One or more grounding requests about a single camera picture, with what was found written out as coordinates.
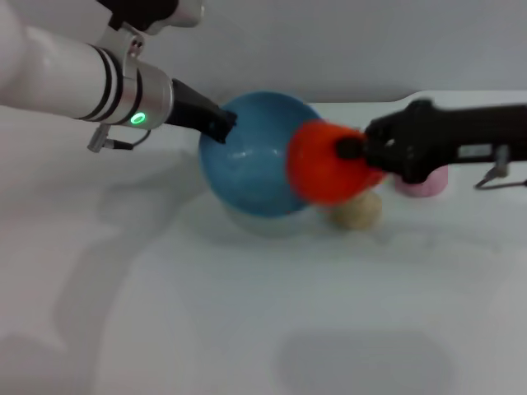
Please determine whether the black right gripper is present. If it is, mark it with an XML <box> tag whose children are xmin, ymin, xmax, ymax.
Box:
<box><xmin>334</xmin><ymin>98</ymin><xmax>527</xmax><ymax>185</ymax></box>

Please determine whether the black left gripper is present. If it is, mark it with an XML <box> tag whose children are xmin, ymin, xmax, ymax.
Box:
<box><xmin>164</xmin><ymin>77</ymin><xmax>239</xmax><ymax>145</ymax></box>

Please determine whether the orange toy fruit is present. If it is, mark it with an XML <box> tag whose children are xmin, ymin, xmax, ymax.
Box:
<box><xmin>286</xmin><ymin>119</ymin><xmax>389</xmax><ymax>206</ymax></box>

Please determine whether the blue plastic bowl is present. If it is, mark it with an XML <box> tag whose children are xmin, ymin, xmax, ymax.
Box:
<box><xmin>198</xmin><ymin>91</ymin><xmax>324</xmax><ymax>218</ymax></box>

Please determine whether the beige round bun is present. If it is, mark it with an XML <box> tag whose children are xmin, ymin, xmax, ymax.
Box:
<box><xmin>330</xmin><ymin>192</ymin><xmax>383</xmax><ymax>231</ymax></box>

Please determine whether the pink round bun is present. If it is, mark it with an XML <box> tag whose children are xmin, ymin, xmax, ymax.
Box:
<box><xmin>394</xmin><ymin>165</ymin><xmax>450</xmax><ymax>199</ymax></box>

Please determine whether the left arm connector cable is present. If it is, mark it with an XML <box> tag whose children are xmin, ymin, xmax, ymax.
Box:
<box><xmin>86</xmin><ymin>125</ymin><xmax>152</xmax><ymax>153</ymax></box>

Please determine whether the arm connector cable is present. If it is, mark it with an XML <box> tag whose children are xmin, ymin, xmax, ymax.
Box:
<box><xmin>474</xmin><ymin>144</ymin><xmax>527</xmax><ymax>191</ymax></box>
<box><xmin>86</xmin><ymin>125</ymin><xmax>152</xmax><ymax>153</ymax></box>

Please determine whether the right arm connector cable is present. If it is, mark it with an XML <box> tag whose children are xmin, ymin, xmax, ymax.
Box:
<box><xmin>474</xmin><ymin>144</ymin><xmax>527</xmax><ymax>191</ymax></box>

